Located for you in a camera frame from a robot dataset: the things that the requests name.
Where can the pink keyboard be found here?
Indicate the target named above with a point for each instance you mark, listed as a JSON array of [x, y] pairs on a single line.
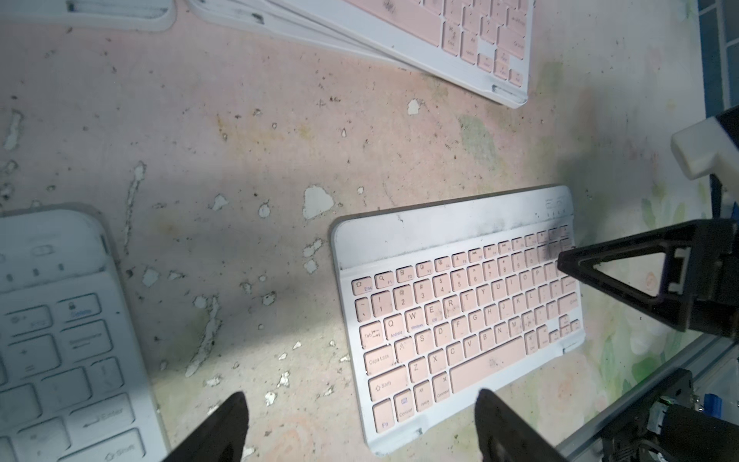
[[483, 46], [268, 19], [444, 300]]

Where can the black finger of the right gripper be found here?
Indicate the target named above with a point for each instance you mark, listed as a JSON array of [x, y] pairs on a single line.
[[698, 288]]

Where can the white key keyboard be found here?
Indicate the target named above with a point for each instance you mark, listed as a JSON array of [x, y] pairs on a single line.
[[74, 385]]

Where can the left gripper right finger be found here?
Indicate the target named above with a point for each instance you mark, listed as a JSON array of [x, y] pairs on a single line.
[[504, 436]]

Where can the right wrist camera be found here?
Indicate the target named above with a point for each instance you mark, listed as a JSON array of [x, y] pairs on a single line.
[[709, 147]]

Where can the aluminium front rail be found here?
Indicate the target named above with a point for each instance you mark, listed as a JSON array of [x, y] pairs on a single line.
[[699, 358]]

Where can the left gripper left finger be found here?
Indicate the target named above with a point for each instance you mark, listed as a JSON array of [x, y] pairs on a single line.
[[220, 438]]

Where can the green key keyboard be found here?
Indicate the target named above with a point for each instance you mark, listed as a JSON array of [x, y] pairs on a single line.
[[147, 16]]

